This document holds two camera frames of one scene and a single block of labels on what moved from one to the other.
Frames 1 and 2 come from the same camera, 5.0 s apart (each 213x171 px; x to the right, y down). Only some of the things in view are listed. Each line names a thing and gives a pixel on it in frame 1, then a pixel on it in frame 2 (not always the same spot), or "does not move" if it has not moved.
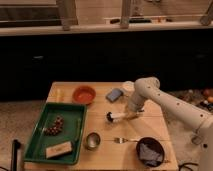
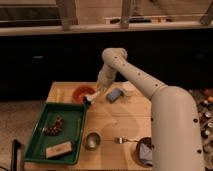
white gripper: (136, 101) -> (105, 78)
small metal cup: (92, 141) does not move
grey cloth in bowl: (149, 156) does not move
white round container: (128, 86) does not move
